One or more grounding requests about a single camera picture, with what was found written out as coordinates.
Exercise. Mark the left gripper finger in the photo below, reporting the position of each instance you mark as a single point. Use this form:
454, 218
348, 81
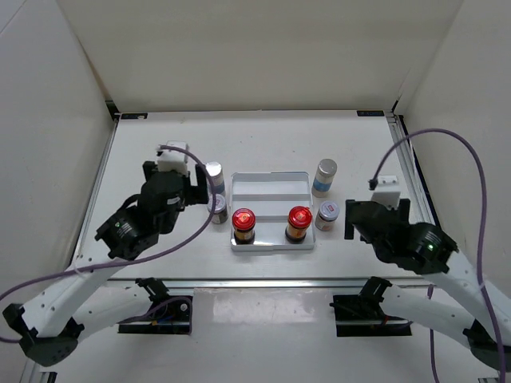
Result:
150, 170
200, 191

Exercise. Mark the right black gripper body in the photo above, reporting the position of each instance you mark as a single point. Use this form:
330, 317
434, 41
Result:
381, 253

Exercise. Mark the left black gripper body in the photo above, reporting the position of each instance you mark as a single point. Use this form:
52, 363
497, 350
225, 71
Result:
169, 224

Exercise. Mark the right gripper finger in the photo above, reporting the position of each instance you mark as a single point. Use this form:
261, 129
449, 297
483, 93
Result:
403, 211
349, 229

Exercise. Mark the red-lid sauce jar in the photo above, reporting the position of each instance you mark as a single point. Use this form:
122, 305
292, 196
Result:
243, 224
298, 221

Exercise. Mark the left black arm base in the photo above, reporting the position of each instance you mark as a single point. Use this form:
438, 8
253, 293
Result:
169, 313

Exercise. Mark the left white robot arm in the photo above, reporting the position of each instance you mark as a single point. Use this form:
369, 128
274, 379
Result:
51, 325

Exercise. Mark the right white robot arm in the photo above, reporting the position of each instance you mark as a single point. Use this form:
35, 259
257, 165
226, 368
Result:
480, 322

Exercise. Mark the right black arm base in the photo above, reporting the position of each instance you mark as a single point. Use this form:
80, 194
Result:
360, 315

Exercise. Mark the left tall blue-label bottle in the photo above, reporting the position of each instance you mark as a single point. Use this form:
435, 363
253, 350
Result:
215, 170

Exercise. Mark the tall blue-label bottle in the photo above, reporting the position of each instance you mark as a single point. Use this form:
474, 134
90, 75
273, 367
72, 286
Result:
215, 170
324, 176

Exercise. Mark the right small silver-lid jar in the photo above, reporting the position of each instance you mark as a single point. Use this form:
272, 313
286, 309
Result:
327, 215

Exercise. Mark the small silver-lid jar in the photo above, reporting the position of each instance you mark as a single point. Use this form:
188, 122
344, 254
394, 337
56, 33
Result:
327, 215
218, 205

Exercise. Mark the right tall blue-label bottle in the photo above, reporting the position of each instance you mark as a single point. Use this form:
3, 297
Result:
324, 176

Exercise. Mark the left small silver-lid jar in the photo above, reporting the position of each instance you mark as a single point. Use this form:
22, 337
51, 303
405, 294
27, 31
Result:
218, 205

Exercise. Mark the left blue corner label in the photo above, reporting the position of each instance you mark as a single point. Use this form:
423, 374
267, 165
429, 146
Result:
134, 116

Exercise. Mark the blue corner label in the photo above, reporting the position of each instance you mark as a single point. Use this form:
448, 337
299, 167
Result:
134, 116
370, 113

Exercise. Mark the white three-compartment tray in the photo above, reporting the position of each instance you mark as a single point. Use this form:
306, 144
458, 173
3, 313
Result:
270, 196

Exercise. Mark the right blue corner label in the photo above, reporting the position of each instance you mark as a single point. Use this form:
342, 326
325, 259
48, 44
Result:
370, 113

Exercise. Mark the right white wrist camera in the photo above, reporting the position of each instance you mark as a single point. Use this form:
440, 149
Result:
387, 192

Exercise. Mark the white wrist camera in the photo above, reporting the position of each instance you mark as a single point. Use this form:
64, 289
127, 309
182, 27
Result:
387, 192
170, 160

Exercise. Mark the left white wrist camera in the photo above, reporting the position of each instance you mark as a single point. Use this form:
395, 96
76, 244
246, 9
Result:
170, 160

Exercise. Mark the aluminium left rail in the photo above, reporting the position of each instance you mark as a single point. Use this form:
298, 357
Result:
81, 165

